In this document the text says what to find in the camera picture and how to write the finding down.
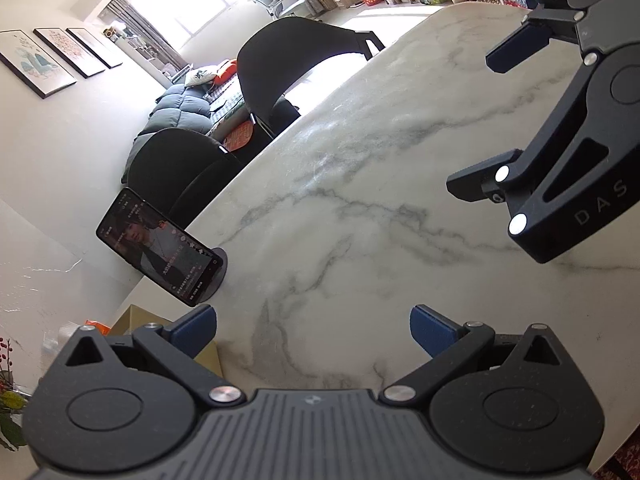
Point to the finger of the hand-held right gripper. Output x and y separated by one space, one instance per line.
520 45
480 180

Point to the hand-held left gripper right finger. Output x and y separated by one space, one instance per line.
432 332

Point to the white shelving rack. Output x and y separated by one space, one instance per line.
145 52

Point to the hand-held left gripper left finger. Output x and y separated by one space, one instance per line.
197 327

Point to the white sofa pillow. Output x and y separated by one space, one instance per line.
200 76

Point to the framed wall picture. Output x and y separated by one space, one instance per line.
70 50
35 62
95 46

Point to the black dining chair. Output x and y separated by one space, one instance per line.
175 165
300 45

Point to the window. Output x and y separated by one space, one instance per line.
210 0

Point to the gold cardboard box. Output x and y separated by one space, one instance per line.
142 317

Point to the grey office chair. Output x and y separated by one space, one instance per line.
272 0

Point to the person's floral clothing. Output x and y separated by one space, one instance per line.
620 462

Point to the grey curtain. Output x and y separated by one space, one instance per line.
130 20

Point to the orange cushion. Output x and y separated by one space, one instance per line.
228 67

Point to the flower bouquet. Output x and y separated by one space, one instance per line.
10 400

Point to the black smartphone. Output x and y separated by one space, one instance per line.
155 245

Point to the grey sofa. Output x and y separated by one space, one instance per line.
175 110

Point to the orange tissue pack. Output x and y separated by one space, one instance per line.
60 340

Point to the black round phone stand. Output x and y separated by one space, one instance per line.
220 270

